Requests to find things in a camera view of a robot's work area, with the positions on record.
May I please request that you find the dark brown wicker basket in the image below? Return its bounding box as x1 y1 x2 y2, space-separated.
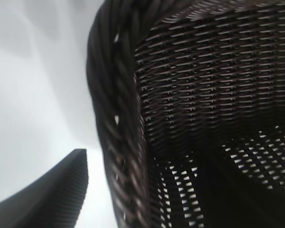
86 0 285 228

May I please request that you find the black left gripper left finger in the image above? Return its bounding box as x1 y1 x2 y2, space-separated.
0 149 89 228

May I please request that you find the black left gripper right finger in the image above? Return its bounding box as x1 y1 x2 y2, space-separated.
203 154 285 228

